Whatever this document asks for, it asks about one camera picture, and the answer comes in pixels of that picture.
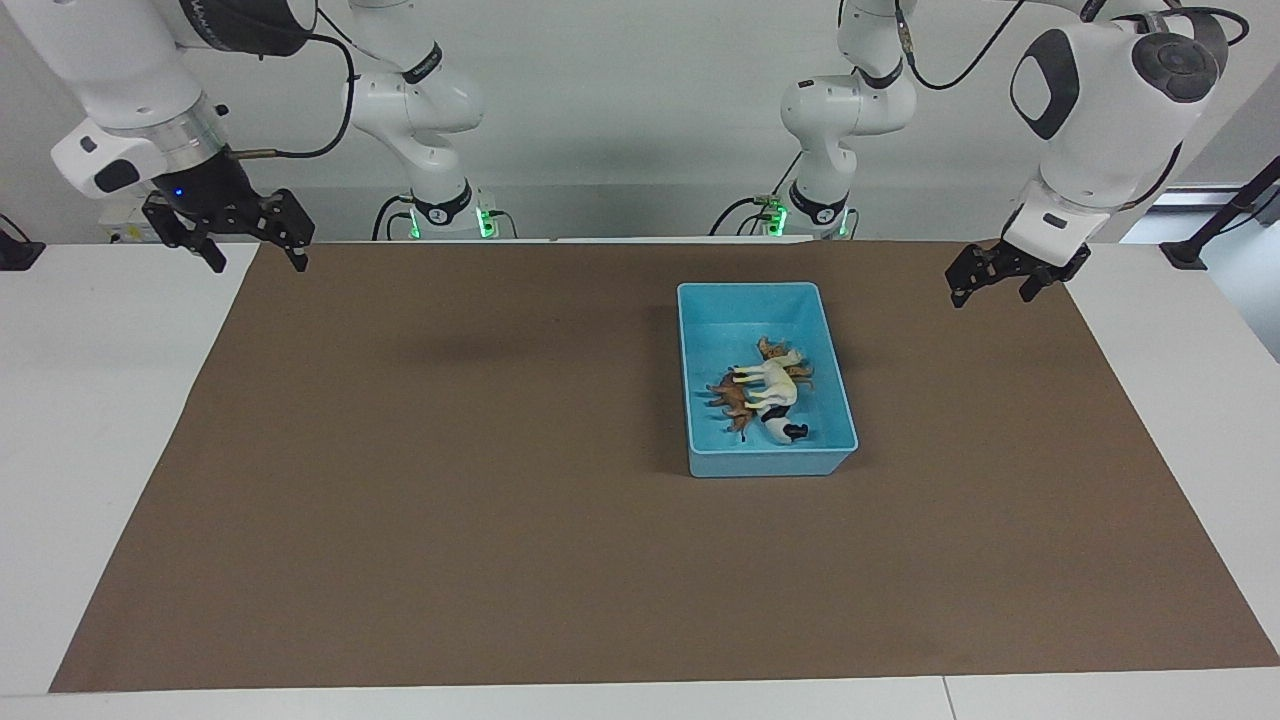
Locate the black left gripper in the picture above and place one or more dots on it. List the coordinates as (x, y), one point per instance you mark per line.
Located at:
(1040, 255)

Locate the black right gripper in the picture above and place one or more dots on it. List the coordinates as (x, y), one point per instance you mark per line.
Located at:
(210, 200)

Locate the orange striped tiger toy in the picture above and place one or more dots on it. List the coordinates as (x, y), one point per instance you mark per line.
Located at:
(800, 372)

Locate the cream alpaca toy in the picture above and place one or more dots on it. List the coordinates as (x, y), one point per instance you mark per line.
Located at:
(775, 380)

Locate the black and white panda toy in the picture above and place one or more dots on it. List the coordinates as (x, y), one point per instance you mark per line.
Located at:
(782, 425)

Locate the brown lion toy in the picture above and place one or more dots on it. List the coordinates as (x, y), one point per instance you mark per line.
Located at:
(733, 395)

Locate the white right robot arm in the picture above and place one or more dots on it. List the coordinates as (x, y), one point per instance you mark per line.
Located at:
(130, 90)

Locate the light blue storage box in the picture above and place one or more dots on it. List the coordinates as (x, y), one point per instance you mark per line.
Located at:
(720, 330)

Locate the black slanted stand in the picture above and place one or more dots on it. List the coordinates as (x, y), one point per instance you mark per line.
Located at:
(1215, 220)

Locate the brown table mat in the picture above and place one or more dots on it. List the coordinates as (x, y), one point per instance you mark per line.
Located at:
(450, 550)

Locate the black camera stand base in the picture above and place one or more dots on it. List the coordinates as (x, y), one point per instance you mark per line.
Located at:
(18, 252)

